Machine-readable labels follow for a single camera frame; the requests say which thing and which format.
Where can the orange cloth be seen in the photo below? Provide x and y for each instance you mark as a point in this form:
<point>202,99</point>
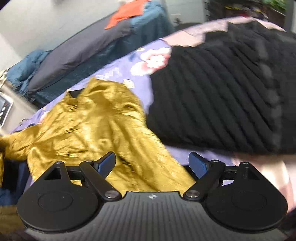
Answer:
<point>124,11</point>

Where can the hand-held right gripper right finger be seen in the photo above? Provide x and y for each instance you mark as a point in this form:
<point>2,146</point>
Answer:
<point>197,163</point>

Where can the teal covered bed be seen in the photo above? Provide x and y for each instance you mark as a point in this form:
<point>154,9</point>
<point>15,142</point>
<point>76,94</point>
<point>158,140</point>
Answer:
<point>138,34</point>

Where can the white appliance with control panel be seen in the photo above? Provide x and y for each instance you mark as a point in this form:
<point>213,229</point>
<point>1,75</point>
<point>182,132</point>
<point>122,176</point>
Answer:
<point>5,104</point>

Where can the black cloth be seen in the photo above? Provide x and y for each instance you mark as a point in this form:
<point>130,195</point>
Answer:
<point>75,93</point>

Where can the mustard yellow satin garment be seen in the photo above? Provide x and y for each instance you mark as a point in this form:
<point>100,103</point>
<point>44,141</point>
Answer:
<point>92,129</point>

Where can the black ribbed knit sweater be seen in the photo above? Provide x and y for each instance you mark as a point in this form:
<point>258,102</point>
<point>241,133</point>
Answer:
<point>219,92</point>

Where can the purple floral bedsheet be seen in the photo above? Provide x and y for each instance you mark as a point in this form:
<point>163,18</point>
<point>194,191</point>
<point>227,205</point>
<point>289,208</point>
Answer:
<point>143,62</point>

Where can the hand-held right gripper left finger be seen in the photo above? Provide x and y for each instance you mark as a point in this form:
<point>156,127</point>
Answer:
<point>106,163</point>

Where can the dark grey pillow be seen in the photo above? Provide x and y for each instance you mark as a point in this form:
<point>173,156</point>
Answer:
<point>78,53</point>

